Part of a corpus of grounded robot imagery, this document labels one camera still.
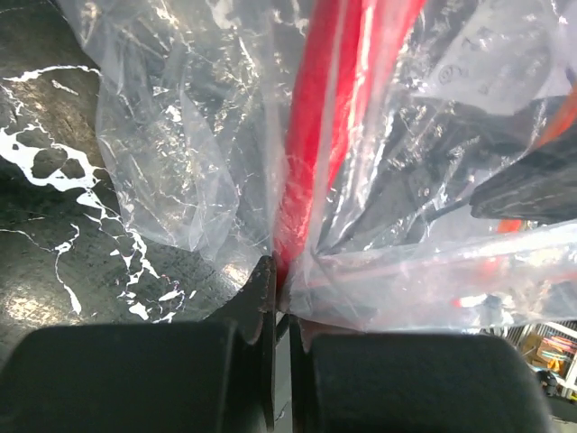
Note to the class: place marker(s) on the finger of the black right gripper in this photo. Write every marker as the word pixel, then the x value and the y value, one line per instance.
pixel 541 187

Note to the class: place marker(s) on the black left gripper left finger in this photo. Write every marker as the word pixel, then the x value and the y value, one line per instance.
pixel 213 375

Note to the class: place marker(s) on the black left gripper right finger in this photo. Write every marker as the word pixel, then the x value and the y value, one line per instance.
pixel 345 381

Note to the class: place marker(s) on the clear zip top bag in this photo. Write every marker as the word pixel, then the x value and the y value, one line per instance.
pixel 192 116

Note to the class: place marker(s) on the fake red chili pepper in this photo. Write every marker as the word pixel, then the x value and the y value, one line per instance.
pixel 350 51

